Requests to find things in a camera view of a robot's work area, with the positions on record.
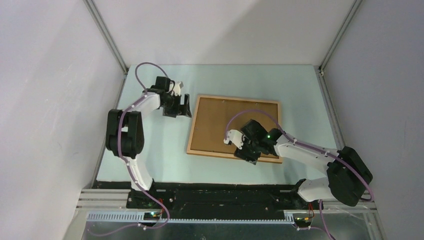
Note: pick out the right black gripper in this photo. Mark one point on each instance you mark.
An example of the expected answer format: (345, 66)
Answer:
(243, 153)

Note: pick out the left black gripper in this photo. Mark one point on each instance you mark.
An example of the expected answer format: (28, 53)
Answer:
(178, 111)

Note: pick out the light wooden picture frame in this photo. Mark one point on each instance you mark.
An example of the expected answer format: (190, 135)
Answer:
(205, 153)

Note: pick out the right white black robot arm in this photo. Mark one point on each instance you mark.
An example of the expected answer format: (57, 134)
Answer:
(345, 176)

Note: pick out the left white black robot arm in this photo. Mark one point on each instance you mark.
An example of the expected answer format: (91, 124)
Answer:
(124, 130)

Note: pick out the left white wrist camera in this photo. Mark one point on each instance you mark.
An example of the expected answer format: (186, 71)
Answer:
(176, 89)

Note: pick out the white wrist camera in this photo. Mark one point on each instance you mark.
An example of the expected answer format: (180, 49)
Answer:
(234, 137)
(176, 89)

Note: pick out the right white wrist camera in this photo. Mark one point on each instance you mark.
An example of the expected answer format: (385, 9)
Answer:
(234, 137)

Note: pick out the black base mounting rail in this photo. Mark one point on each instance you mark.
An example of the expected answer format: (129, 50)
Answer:
(212, 201)

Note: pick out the aluminium extrusion frame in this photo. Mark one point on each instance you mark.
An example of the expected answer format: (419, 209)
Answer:
(109, 203)

